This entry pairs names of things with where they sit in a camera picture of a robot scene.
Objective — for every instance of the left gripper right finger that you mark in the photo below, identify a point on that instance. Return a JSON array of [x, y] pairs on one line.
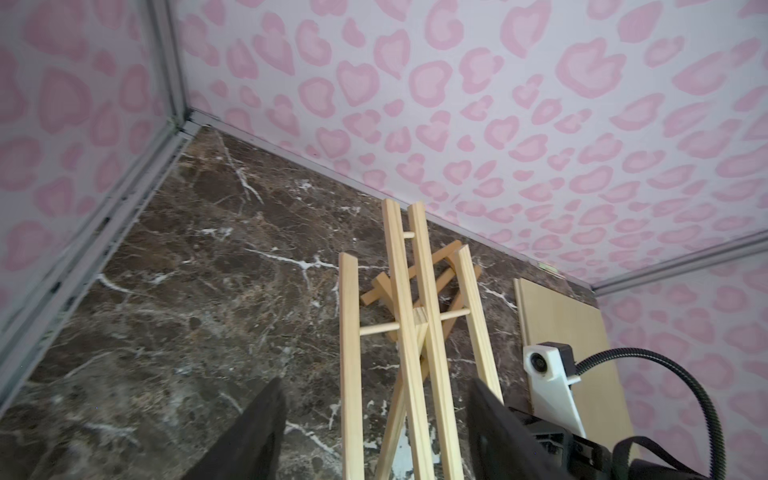
[[500, 445]]

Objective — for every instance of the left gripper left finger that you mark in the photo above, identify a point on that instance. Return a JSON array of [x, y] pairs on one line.
[[251, 447]]

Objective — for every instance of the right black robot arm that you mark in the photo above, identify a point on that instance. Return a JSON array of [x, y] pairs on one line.
[[569, 456]]

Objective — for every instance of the right corner aluminium profile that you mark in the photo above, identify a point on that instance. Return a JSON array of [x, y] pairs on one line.
[[702, 259]]

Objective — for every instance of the corner aluminium profile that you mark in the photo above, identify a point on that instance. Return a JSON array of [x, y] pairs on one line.
[[166, 53], [702, 259]]

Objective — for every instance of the left corner aluminium profile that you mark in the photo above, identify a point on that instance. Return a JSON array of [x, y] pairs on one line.
[[166, 53]]

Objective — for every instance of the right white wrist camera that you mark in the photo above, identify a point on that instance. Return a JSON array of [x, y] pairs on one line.
[[551, 369]]

